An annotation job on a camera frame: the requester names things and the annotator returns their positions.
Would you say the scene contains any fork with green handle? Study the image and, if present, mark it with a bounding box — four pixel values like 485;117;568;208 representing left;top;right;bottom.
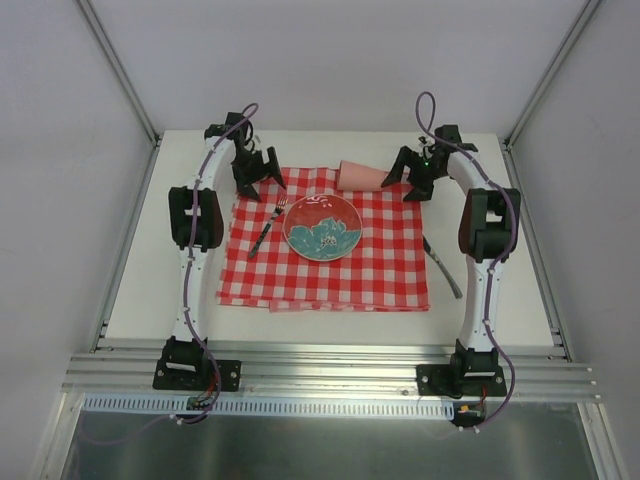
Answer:
248;195;288;259

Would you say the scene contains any silver table knife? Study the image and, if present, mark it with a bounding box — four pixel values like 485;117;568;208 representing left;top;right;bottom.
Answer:
423;238;463;300

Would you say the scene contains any salmon pink plastic cup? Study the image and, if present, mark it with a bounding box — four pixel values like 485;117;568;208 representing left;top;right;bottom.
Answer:
336;160;387;192

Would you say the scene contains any red teal ceramic plate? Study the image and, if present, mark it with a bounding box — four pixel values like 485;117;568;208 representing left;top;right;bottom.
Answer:
282;194;363;262

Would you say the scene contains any red white checkered cloth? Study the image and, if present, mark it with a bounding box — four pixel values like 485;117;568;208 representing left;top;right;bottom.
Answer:
217;167;430;312

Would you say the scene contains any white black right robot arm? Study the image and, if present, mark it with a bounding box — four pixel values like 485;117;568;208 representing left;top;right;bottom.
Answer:
382;125;521;395

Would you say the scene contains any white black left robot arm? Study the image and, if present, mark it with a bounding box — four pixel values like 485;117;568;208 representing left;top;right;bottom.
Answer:
168;103;286;358

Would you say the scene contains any aluminium frame post right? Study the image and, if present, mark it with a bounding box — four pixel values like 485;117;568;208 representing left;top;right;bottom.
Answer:
504;0;603;152

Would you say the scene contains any aluminium frame post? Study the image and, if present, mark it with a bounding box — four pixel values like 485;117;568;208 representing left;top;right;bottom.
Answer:
504;0;603;152
73;0;160;146

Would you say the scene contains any aluminium frame post left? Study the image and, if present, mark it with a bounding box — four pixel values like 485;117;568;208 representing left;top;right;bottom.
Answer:
73;0;160;146

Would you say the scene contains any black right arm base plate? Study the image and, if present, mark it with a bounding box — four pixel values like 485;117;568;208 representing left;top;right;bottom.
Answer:
415;364;507;399

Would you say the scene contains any aluminium front rail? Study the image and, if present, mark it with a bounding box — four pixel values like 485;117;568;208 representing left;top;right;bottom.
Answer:
62;339;604;403

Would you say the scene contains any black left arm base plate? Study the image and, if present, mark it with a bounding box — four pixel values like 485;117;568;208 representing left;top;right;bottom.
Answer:
152;358;242;392

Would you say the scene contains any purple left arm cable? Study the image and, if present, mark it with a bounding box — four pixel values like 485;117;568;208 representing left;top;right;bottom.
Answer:
79;103;260;446

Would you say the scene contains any white slotted cable duct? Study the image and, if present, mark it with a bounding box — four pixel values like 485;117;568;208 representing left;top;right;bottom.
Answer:
82;393;454;421

